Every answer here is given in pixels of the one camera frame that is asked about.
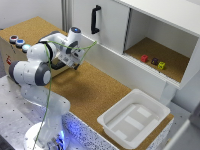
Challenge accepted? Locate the white sliding door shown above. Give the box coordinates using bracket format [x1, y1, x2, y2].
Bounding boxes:
[72, 0, 131, 56]

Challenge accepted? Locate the black drawer handle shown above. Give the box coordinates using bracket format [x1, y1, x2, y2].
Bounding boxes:
[49, 59, 68, 71]

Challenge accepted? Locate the black door handle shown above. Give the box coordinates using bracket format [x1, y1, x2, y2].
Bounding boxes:
[90, 4, 102, 35]

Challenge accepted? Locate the green cable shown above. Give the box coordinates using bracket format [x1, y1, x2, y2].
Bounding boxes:
[32, 39, 99, 150]

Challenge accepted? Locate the white cabinet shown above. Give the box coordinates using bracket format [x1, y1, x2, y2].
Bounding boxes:
[71, 0, 200, 106]

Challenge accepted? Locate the pink block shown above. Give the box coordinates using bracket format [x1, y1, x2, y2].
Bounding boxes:
[140, 54, 149, 64]

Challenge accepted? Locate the yellow block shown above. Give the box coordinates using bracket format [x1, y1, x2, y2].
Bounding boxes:
[157, 61, 167, 71]

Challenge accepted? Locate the blue button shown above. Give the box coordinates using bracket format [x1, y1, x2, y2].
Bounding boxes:
[15, 38, 26, 48]

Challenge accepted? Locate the purple block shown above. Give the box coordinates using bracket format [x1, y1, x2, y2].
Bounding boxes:
[150, 57, 160, 66]

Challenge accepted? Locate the wooden drawer box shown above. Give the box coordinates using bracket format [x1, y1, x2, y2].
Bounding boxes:
[0, 16, 80, 80]

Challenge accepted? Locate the white plastic box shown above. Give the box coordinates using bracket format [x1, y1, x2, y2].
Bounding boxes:
[96, 88, 172, 150]

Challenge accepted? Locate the red button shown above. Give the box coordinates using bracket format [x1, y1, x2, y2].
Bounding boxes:
[8, 34, 19, 45]

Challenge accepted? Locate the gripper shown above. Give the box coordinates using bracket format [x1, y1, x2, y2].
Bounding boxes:
[58, 48, 82, 70]

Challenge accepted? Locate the green button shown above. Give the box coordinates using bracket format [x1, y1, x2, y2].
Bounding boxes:
[21, 43, 33, 54]

